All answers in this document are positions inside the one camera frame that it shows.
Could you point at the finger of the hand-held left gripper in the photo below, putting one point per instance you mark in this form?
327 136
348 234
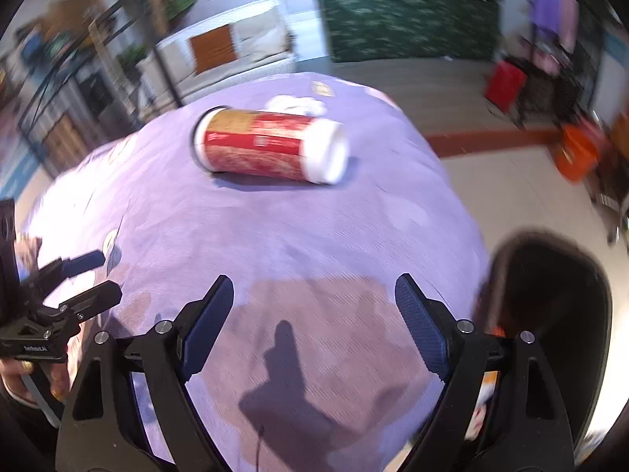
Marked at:
93 297
83 261

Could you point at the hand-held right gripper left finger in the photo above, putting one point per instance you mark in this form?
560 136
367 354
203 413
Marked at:
206 324

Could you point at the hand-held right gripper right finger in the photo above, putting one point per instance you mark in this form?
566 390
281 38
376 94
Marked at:
422 324

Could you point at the black plastic trash bin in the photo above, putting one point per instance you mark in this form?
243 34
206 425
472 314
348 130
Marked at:
555 295

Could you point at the red and white paper cup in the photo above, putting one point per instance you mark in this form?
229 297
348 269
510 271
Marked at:
260 145

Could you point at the person's left hand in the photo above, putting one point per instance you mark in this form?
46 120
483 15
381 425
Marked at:
19 368

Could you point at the purple blanket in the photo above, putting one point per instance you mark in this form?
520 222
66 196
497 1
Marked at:
295 231

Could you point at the black metal display rack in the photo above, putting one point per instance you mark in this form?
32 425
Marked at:
96 88

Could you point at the orange plastic bucket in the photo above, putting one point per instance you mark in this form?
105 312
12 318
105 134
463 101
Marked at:
575 155

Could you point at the white crumpled tissue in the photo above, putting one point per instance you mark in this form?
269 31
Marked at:
295 103

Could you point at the orange seat cushion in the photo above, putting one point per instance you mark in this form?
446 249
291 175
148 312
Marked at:
214 49

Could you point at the red bag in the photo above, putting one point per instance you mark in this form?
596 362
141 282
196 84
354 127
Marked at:
505 86

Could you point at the yellow paper scrap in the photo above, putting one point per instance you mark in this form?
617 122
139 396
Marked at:
324 89

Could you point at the white bench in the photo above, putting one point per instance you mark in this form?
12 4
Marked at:
255 39

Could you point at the black metal towel rack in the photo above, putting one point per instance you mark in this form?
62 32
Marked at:
570 83

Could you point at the green patterned counter cloth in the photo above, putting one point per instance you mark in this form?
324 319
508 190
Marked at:
408 24

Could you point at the pink towel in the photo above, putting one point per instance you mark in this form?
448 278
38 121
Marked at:
567 19

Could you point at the purple towel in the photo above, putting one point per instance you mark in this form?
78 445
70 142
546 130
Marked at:
543 2

